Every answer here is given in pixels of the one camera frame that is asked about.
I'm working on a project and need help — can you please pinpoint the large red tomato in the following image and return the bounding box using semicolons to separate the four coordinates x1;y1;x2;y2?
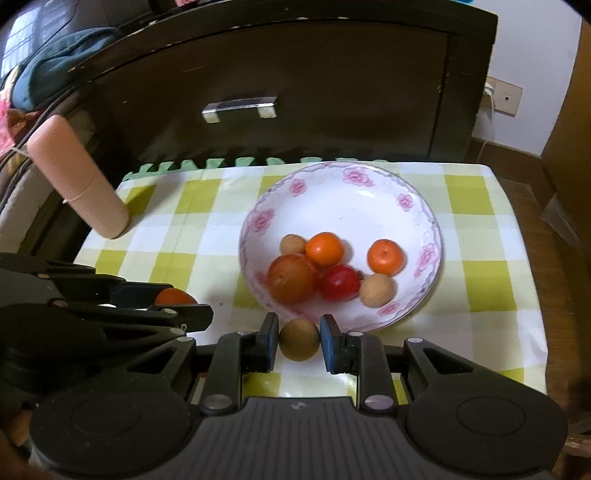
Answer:
266;254;320;306

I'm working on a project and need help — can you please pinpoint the white floral porcelain bowl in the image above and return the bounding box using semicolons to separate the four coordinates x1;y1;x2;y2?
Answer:
238;162;443;331

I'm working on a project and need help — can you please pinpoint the dark wooden cabinet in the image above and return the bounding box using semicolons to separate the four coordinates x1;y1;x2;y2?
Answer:
73;1;498;163

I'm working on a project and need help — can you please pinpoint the red cherry tomato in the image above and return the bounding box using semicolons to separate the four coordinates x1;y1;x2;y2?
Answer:
320;265;362;302

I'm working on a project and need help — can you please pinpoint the wall power socket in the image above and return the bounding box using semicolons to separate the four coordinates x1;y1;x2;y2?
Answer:
485;77;523;117

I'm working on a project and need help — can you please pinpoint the blue cloth bundle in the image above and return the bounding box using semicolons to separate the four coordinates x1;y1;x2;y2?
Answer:
11;27;121;112

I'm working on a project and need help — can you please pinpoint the brown wooden wardrobe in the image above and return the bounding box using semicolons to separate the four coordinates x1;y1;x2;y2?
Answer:
540;18;591;259

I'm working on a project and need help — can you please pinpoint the pink floral blanket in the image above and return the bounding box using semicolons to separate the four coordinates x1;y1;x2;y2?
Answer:
0;88;39;156

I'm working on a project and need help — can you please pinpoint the silver drawer handle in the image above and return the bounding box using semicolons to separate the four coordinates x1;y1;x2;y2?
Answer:
201;96;277;124

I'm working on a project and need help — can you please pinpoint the grey mattress edge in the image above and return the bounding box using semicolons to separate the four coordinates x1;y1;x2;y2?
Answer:
1;154;54;253

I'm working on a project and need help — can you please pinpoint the pink ribbed cylinder case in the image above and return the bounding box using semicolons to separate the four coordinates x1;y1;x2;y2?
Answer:
27;115;129;239

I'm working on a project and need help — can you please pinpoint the small orange tangerine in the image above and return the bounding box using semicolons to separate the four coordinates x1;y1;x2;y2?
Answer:
367;239;407;276
153;288;197;306
304;232;345;269

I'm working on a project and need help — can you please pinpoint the white charger plug cable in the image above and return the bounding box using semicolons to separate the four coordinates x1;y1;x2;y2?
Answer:
479;85;496;160

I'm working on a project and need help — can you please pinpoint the green foam mat edge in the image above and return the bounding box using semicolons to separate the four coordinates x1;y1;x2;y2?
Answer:
121;155;389;182

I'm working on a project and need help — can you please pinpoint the brown longan fruit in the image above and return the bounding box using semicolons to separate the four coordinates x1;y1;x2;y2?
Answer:
359;273;397;308
280;319;320;362
280;234;307;255

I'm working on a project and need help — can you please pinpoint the green checkered tablecloth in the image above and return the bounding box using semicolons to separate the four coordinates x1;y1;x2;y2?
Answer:
76;157;548;397

